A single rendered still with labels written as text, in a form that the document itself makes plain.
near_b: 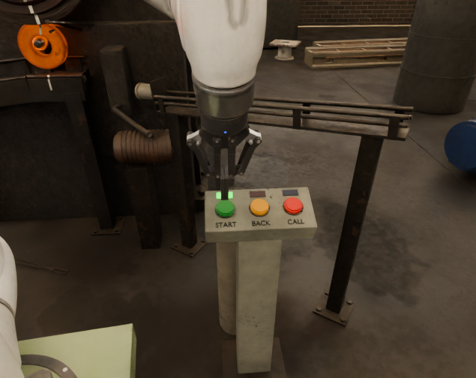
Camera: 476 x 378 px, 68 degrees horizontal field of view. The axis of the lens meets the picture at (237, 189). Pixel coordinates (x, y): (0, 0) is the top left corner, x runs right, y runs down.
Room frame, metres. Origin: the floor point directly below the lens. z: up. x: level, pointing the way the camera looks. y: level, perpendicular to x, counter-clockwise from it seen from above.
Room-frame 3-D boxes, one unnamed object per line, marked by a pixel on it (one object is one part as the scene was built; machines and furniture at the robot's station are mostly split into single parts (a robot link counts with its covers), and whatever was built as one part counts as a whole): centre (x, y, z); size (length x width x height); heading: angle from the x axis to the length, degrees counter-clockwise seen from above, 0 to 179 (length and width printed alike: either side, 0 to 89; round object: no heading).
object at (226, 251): (0.78, 0.00, 0.26); 0.12 x 0.12 x 0.52
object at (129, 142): (1.20, 0.34, 0.27); 0.22 x 0.13 x 0.53; 94
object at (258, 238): (0.62, -0.05, 0.31); 0.24 x 0.16 x 0.62; 94
